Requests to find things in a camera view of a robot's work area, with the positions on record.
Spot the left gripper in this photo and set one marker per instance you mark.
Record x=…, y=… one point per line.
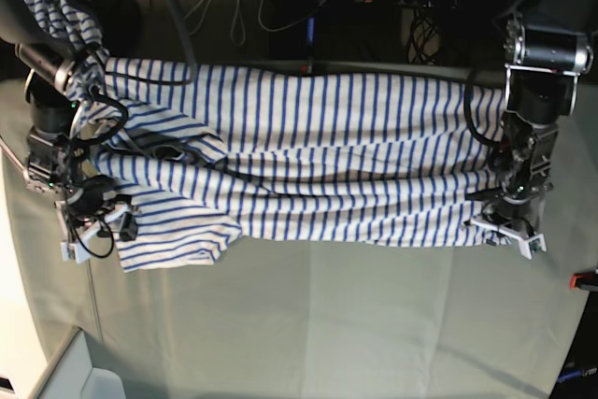
x=508, y=217

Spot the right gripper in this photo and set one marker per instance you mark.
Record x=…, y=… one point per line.
x=92, y=209

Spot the blue white striped t-shirt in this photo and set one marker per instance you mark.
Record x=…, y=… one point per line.
x=212, y=153

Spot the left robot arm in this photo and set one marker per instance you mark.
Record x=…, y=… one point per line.
x=549, y=45

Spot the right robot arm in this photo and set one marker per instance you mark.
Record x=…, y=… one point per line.
x=70, y=117

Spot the red clamp at right edge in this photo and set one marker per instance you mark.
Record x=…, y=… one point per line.
x=585, y=281

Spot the metal bar at left edge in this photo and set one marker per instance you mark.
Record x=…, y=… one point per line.
x=14, y=159

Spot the white bin at bottom left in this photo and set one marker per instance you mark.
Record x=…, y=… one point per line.
x=70, y=373

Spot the black round base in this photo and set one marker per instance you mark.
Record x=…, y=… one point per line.
x=121, y=23

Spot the green table cloth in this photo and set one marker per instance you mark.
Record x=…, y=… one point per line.
x=320, y=319

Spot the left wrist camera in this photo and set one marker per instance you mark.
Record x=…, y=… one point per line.
x=531, y=245

